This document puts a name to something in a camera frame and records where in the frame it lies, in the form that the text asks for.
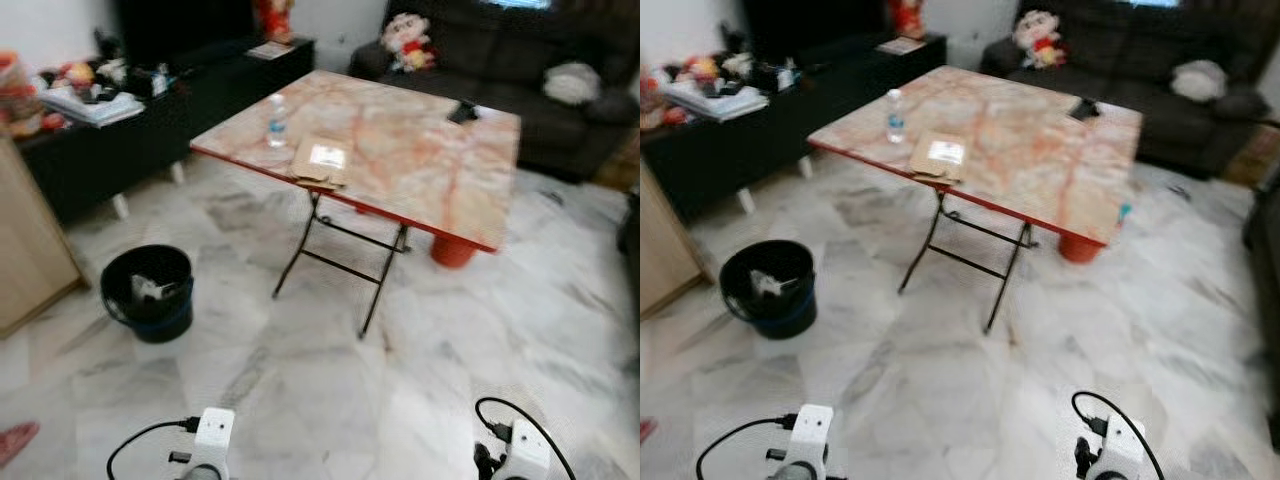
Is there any black round rubbish bin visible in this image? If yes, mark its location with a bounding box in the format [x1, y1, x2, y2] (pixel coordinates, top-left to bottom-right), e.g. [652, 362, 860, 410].
[720, 240, 818, 340]
[100, 244, 195, 344]

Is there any cartoon boy plush doll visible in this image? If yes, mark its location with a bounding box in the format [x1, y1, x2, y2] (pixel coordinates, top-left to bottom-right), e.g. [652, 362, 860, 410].
[380, 12, 438, 74]
[1012, 10, 1068, 71]

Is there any red snack bag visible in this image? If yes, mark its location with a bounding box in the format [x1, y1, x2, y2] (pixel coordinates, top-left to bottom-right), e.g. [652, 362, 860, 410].
[640, 70, 666, 131]
[0, 50, 43, 138]

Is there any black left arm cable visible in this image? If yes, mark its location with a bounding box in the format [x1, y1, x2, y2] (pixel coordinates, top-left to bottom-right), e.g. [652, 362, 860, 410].
[696, 413, 798, 480]
[106, 417, 201, 480]

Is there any orange plastic stool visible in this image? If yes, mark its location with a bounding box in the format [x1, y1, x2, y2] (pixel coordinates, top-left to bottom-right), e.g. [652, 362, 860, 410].
[431, 232, 478, 269]
[1058, 230, 1103, 264]

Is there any white stack of papers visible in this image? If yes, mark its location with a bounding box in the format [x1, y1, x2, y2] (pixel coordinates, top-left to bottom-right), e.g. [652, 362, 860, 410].
[40, 85, 147, 129]
[662, 80, 771, 123]

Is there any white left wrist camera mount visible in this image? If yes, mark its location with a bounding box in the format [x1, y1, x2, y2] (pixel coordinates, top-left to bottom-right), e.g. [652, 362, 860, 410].
[190, 407, 237, 476]
[790, 404, 835, 471]

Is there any red figurine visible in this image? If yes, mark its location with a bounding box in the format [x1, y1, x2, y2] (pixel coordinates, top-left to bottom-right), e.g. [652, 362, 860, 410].
[255, 0, 294, 44]
[890, 0, 926, 41]

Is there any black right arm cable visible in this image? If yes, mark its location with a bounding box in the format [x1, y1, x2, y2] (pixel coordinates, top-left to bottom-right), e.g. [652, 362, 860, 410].
[475, 397, 579, 480]
[1072, 390, 1166, 480]

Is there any dark brown sofa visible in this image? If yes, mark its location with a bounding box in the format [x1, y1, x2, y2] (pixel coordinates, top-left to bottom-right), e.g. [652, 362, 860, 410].
[348, 0, 641, 183]
[980, 0, 1276, 181]

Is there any brown cardboard mailer with label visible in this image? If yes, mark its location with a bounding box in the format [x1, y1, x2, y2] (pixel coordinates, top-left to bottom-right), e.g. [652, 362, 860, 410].
[290, 135, 351, 189]
[908, 130, 969, 186]

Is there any clear plastic water bottle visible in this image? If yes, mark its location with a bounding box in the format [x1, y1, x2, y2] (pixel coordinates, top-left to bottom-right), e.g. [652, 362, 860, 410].
[266, 93, 290, 149]
[886, 88, 908, 144]

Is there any brown cardboard box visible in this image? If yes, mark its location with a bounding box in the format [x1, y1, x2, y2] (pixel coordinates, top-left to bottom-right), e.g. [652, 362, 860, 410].
[1222, 122, 1280, 188]
[598, 128, 641, 191]

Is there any grey round plush toy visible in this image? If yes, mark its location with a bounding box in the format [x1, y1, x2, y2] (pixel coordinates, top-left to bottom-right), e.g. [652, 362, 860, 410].
[1170, 60, 1229, 103]
[543, 62, 602, 106]

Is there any black low TV cabinet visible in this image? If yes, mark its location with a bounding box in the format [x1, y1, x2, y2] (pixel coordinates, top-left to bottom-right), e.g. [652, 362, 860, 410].
[640, 33, 949, 223]
[15, 38, 317, 226]

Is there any marble pattern folding table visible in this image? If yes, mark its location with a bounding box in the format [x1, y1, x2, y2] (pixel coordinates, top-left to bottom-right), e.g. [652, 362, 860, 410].
[806, 65, 1144, 336]
[190, 68, 523, 341]

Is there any crumpled clear plastic trash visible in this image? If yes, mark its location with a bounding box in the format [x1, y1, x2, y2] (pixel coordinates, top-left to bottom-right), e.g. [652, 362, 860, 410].
[130, 272, 183, 303]
[750, 268, 801, 299]

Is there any black television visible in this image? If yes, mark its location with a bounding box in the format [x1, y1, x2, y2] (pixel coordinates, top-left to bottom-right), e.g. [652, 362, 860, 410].
[112, 0, 259, 69]
[742, 0, 893, 63]

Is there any light wooden cupboard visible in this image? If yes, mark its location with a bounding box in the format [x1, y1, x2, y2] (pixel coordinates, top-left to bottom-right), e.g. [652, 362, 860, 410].
[0, 135, 89, 339]
[640, 160, 713, 319]

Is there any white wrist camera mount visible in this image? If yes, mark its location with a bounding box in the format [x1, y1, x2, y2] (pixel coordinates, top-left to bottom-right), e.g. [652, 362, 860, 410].
[190, 407, 237, 476]
[790, 404, 835, 471]
[500, 417, 553, 480]
[1095, 417, 1148, 480]

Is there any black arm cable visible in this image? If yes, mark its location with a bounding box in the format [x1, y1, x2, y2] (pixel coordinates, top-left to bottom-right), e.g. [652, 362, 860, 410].
[106, 417, 201, 480]
[696, 413, 798, 480]
[475, 397, 579, 480]
[1072, 390, 1166, 480]

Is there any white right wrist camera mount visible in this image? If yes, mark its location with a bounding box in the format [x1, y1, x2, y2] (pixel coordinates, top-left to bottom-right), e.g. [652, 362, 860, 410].
[500, 417, 553, 480]
[1095, 417, 1148, 480]

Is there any small colourful toy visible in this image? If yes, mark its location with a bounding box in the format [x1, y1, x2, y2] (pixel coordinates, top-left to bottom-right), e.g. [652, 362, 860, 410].
[55, 60, 98, 93]
[680, 55, 721, 86]

